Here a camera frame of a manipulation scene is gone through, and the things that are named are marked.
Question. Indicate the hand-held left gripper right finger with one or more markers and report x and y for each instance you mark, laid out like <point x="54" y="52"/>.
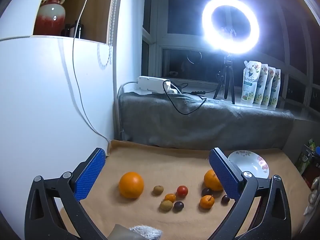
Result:
<point x="223" y="175"/>

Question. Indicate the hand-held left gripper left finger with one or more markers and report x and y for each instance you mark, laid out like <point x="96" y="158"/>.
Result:
<point x="88" y="173"/>

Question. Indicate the rough-skinned orange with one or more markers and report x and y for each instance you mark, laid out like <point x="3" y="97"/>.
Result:
<point x="211" y="180"/>

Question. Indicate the dark purple grape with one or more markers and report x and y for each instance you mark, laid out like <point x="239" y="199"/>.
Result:
<point x="225" y="199"/>
<point x="206" y="191"/>
<point x="179" y="206"/>

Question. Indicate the white floral bowl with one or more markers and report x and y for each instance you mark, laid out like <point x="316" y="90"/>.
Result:
<point x="250" y="161"/>

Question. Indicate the small tangerine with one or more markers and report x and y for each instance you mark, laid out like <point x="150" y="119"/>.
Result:
<point x="206" y="202"/>

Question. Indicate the large smooth orange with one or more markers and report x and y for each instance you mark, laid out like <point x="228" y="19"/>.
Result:
<point x="131" y="185"/>

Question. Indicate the red cherry tomato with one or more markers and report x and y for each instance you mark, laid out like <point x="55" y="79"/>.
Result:
<point x="182" y="191"/>

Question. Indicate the small kumquat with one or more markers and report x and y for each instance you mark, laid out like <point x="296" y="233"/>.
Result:
<point x="170" y="197"/>

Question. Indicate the person's right hand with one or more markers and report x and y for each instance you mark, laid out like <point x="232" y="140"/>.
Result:
<point x="314" y="195"/>

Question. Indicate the grey blanket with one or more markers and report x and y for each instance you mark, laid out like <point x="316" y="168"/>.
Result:
<point x="212" y="122"/>

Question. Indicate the tan table cloth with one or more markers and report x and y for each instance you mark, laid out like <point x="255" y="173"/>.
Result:
<point x="155" y="162"/>

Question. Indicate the green snack bag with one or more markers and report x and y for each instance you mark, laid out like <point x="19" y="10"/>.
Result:
<point x="303" y="158"/>

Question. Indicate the fuzzy white cloth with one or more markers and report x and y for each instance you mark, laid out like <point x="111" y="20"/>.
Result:
<point x="145" y="233"/>

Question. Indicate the white cabinet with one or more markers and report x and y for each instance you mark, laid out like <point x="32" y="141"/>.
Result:
<point x="37" y="100"/>

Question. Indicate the white floral refill pouch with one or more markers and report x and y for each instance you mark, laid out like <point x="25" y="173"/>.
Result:
<point x="263" y="87"/>
<point x="270" y="90"/>
<point x="250" y="85"/>
<point x="277" y="90"/>

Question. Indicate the white power strip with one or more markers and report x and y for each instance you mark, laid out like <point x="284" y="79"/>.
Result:
<point x="150" y="83"/>

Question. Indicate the dark glass bottle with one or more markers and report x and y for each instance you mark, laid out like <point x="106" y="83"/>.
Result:
<point x="66" y="30"/>
<point x="78" y="30"/>

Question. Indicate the red and white vase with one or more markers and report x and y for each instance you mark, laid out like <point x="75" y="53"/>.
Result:
<point x="51" y="17"/>

